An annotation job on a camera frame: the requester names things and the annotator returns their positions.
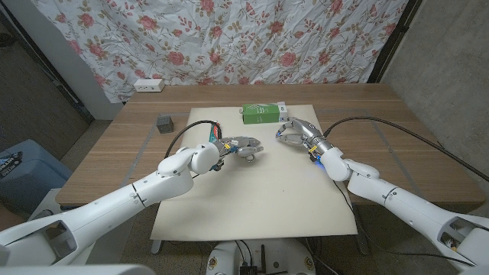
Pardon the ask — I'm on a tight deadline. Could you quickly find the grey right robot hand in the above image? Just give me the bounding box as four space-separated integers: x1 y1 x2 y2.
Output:
275 117 333 156

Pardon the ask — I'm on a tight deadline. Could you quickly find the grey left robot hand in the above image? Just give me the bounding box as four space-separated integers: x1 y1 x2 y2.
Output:
212 135 264 157

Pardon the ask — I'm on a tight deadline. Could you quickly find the green red toothpaste tube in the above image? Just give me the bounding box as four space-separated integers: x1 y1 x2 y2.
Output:
208 121 223 143

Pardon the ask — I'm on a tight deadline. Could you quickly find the green and white carton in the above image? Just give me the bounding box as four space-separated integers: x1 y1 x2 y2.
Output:
239 101 288 125

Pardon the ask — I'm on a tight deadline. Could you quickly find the cream table mat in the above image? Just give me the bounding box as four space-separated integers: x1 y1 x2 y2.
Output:
150 104 359 242

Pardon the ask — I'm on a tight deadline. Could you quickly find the dark grey cube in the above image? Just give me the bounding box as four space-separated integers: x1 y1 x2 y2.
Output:
156 114 174 134

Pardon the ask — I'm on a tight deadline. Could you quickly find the floral backdrop cloth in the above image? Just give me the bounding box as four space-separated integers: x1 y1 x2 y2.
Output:
30 0 410 104

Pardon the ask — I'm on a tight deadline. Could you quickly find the white power strip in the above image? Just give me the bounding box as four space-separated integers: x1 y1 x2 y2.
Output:
133 78 166 93

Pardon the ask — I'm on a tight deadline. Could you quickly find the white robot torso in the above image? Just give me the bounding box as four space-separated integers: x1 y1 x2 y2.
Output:
206 238 317 275

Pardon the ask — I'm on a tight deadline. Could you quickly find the black backdrop stand pole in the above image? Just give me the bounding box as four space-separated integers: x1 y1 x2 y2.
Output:
366 0 423 84

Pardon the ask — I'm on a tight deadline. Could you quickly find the white floor platform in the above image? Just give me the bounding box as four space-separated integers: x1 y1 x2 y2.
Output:
28 186 65 223

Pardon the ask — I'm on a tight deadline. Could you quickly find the blue plastic bin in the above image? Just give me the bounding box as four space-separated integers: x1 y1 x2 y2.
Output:
0 138 73 215

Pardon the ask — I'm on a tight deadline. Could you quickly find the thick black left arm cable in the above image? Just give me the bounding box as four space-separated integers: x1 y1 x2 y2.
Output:
164 119 222 160

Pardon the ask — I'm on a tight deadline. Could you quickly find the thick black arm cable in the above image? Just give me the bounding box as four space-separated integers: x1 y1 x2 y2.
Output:
164 119 222 160
323 116 489 183

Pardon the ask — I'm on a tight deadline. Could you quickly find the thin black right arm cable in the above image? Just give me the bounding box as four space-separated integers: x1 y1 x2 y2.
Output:
331 180 477 267

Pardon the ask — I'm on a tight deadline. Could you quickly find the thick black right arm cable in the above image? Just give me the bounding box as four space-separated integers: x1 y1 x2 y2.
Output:
323 116 489 183

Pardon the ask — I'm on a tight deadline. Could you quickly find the black metal frame bar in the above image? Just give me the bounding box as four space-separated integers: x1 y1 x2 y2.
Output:
0 7 95 124

